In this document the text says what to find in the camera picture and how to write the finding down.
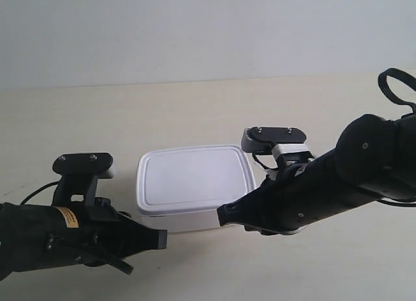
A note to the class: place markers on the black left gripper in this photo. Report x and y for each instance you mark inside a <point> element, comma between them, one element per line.
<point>98,235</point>

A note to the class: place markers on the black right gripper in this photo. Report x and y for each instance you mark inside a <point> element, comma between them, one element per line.
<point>295,198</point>

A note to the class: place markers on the white lidded plastic box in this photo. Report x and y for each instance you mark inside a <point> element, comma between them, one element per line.
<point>180,189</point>

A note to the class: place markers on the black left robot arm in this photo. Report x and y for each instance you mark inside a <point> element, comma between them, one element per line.
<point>38,237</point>

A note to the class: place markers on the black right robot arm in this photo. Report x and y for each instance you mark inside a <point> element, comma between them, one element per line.
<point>373,160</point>

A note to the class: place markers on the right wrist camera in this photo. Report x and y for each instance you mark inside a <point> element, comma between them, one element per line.
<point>274,141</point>

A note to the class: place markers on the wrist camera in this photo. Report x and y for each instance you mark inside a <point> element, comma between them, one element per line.
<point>80,173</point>
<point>274,141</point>

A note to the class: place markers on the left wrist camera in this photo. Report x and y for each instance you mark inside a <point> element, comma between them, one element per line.
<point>80,173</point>

